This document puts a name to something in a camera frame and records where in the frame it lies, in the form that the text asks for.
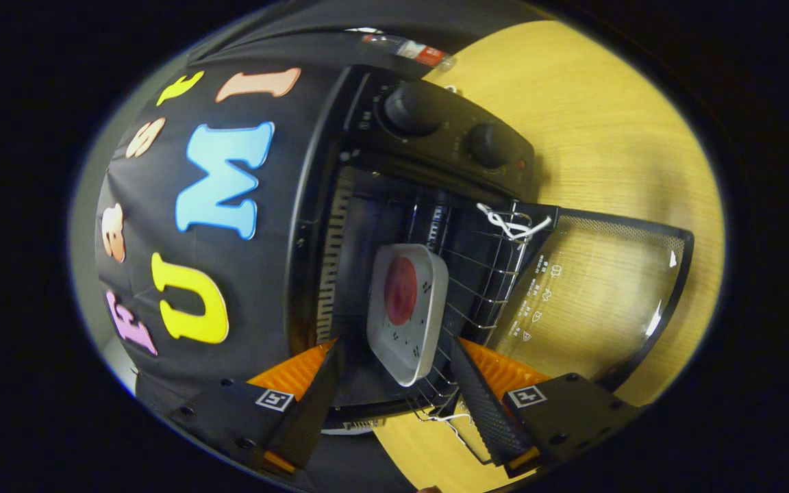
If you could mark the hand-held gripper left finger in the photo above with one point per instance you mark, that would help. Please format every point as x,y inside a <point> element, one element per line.
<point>305,418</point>

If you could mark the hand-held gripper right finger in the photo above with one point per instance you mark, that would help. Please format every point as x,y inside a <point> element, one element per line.
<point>487,411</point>

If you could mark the white rectangular plate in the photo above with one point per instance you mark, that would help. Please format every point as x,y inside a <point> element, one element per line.
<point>415,342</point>

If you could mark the pink round food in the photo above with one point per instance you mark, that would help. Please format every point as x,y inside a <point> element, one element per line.
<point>400,291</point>

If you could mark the black toaster oven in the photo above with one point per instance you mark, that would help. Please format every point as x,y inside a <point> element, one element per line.
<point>435,137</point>

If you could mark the plastic bottle with red label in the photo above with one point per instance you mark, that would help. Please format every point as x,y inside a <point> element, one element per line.
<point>408,49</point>

